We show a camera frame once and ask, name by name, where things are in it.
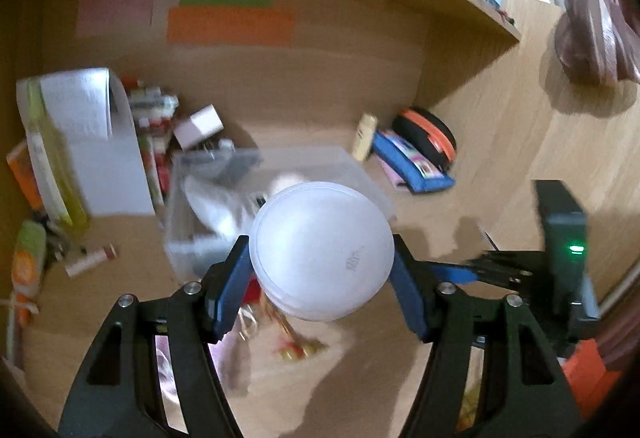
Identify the orange green tube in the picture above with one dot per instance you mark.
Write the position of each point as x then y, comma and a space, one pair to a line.
29, 255

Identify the cream small tube bottle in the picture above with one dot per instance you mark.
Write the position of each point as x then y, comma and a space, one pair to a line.
364, 136

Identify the orange sticky note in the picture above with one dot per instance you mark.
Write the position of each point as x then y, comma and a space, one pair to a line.
229, 25

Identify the blue patchwork pouch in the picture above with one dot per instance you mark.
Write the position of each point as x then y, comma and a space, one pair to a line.
418, 173

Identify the orange sleeve forearm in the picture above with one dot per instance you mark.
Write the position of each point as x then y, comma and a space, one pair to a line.
592, 373

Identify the pink sticky note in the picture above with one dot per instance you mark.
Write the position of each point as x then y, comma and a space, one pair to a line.
95, 17

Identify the orange booklet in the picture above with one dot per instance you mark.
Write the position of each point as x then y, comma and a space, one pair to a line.
21, 167

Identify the stack of books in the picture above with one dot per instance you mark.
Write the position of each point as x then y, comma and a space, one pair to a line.
153, 111

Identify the red gold tassel ornament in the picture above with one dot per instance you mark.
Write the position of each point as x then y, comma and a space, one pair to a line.
257, 307

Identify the yellow green tall bottle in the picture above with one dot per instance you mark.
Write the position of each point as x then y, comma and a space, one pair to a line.
57, 186

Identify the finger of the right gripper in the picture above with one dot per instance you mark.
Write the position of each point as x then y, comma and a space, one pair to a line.
511, 270

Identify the white lip balm stick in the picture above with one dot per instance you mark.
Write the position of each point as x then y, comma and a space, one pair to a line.
92, 260

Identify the clear plastic storage bin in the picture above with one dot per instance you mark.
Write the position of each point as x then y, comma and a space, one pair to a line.
192, 248

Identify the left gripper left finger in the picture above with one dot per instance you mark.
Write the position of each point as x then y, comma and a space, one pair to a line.
149, 371

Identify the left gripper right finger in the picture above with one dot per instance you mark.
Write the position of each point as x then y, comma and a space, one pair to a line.
491, 370

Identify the small white pink box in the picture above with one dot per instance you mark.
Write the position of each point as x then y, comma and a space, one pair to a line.
198, 127

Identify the white plastic bag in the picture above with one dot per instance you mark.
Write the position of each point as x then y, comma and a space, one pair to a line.
222, 211

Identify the black orange zipper case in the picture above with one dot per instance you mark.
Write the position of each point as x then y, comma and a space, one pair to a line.
428, 134

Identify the round cream jar purple label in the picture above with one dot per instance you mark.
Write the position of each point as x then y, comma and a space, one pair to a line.
321, 250

